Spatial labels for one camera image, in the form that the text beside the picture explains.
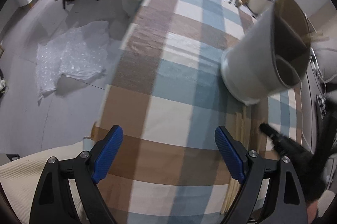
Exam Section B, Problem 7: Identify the cream ribbed fabric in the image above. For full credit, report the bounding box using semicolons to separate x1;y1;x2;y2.
0;140;95;224

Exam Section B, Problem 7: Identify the bubble wrap sheet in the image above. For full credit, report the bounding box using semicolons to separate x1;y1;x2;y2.
35;21;110;106

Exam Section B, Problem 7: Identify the bundle of wooden chopsticks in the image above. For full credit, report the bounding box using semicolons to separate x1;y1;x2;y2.
221;105;266;214

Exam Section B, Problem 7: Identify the beige trash bin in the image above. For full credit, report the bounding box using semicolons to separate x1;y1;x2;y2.
246;0;271;15

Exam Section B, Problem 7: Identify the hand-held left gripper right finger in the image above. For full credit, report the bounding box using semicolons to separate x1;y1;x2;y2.
214;126;308;224

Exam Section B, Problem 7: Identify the grey sofa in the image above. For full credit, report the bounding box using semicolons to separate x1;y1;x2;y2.
300;11;337;151

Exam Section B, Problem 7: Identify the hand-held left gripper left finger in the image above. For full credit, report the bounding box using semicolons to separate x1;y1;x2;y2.
29;124;124;224

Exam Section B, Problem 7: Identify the white utensil holder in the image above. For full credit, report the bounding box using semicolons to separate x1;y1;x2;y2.
221;0;312;106

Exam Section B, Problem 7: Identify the checked tablecloth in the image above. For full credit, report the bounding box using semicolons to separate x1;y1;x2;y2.
91;0;303;224

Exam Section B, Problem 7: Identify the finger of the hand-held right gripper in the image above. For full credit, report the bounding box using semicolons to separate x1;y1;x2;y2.
259;122;312;161

